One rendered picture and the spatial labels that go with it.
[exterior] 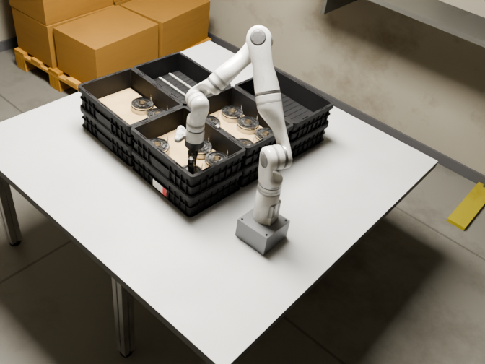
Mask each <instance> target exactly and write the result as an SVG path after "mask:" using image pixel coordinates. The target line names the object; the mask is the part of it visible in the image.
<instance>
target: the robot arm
mask: <svg viewBox="0 0 485 364"><path fill-rule="evenodd" d="M272 45H273V37H272V34H271V32H270V31H269V30H268V29H267V28H266V27H264V26H262V25H255V26H253V27H251V28H250V29H249V31H248V33H247V35H246V43H245V45H244V46H243V47H242V48H241V49H240V50H239V51H238V52H237V53H236V54H235V55H234V56H233V57H232V58H230V59H229V60H228V61H226V62H224V63H223V64H222V65H221V66H220V67H218V68H217V69H216V70H215V71H214V72H213V73H212V74H211V75H210V76H209V77H208V78H207V79H206V80H204V81H202V82H200V83H199V84H197V85H196V86H194V87H192V88H191V89H189V91H188V92H187V94H186V96H185V101H186V102H187V104H188V105H189V107H190V108H191V113H189V114H188V116H187V121H186V129H185V128H184V127H183V126H179V127H178V128H177V131H176V133H175V138H174V141H175V142H177V143H179V142H181V141H183V140H185V146H186V148H188V149H189V151H188V172H189V173H191V174H193V173H194V168H195V165H196V161H197V156H198V152H199V150H200V149H202V148H203V146H204V135H205V131H204V128H205V120H206V117H207V115H208V112H209V101H208V99H207V98H206V96H207V95H208V94H210V93H212V94H213V95H218V94H219V93H220V92H221V91H222V90H223V89H224V88H225V87H226V86H227V85H228V84H229V83H230V82H231V81H232V80H233V79H234V78H235V77H236V76H237V75H238V74H239V73H240V72H241V71H242V70H243V69H245V68H246V67H247V66H248V65H250V64H251V63H252V65H253V81H254V90H255V101H256V105H257V109H258V112H259V113H260V115H261V117H262V118H263V119H264V121H265V122H266V123H267V124H268V125H269V126H270V127H271V129H272V131H273V133H274V136H275V139H276V144H275V145H270V146H266V147H263V148H262V149H261V152H260V157H259V166H258V186H257V191H256V195H255V204H254V210H253V219H254V220H255V221H256V222H258V223H260V224H262V225H269V226H271V225H272V224H273V223H274V222H275V221H276V220H277V219H278V216H279V210H280V206H281V199H280V195H281V188H282V184H283V177H282V175H281V174H280V173H278V172H276V171H275V170H281V169H285V168H289V167H290V166H291V164H292V151H291V147H290V144H289V138H288V135H287V130H286V126H285V121H284V112H283V107H282V100H281V93H280V92H281V91H280V87H279V82H278V79H277V76H276V72H275V70H274V65H273V59H272V50H271V47H272Z"/></svg>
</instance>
